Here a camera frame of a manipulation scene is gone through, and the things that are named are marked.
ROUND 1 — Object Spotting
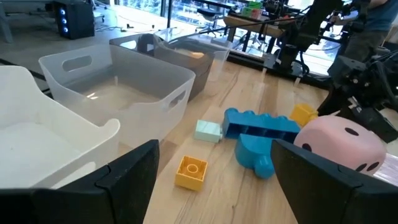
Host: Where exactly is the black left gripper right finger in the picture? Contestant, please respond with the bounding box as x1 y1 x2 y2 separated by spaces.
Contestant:
270 138 398 224

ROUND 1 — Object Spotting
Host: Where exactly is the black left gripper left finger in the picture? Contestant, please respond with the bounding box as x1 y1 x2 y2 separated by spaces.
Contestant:
0 139 160 224

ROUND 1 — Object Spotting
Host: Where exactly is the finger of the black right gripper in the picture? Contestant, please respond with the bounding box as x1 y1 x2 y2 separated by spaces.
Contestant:
338 105 398 144
317 88 354 116

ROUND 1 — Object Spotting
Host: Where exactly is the pink foam die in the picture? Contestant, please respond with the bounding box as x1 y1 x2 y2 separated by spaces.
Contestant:
293 114 387 177

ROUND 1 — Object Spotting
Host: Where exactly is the playing card deck box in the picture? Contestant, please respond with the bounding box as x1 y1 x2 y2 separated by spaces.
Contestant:
372 152 398 187

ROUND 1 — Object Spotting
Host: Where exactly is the rounded blue toy block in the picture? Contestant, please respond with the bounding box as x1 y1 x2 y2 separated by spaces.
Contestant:
234 133 276 180

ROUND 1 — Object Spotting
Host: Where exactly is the small yellow toy block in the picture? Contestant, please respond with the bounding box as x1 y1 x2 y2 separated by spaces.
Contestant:
174 155 209 192

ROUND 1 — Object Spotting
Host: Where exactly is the person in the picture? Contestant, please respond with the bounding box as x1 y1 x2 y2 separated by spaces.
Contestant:
329 0 398 63

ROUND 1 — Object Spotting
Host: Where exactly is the white plastic bin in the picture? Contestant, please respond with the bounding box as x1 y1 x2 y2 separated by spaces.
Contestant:
0 65 121 190

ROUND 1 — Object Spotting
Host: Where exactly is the clear plastic bin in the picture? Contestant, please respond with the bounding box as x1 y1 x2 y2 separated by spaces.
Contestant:
38 43 197 149
153 27 233 91

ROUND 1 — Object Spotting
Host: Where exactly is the wooden side table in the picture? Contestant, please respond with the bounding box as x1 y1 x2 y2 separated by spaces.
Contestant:
223 14 285 40

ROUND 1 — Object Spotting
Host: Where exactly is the mint green toy block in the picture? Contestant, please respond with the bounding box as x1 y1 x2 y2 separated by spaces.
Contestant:
193 119 223 144

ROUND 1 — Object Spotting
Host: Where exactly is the black office chair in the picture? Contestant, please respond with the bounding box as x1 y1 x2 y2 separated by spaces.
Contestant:
196 7 224 38

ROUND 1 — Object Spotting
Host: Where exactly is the black computer tower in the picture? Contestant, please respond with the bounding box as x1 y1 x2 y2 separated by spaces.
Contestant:
53 1 96 40

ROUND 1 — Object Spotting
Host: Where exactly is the black desk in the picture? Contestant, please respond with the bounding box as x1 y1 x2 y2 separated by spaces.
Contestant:
166 0 237 29

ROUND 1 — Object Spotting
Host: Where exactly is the grey base bracket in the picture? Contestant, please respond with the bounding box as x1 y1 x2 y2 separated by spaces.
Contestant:
291 60 305 78
262 50 278 71

